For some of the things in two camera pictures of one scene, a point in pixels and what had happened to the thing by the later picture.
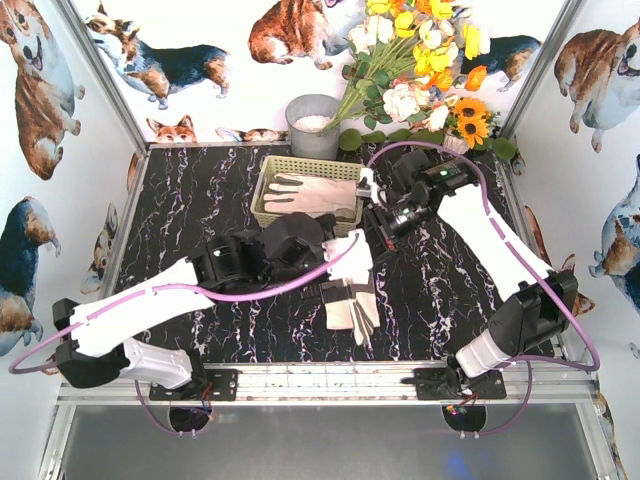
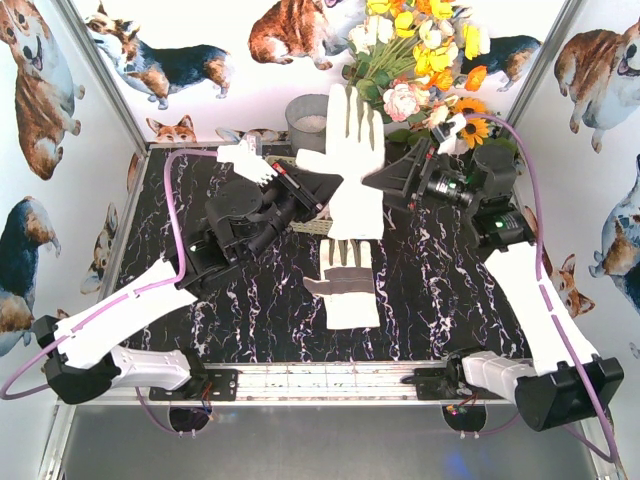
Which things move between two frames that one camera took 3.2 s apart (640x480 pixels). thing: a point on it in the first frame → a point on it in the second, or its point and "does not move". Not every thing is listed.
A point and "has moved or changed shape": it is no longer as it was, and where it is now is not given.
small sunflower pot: [469, 125] does not move
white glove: [354, 263] has moved or changed shape
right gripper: [375, 220] → [417, 176]
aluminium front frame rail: [352, 385] does not move
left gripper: [320, 288] → [296, 187]
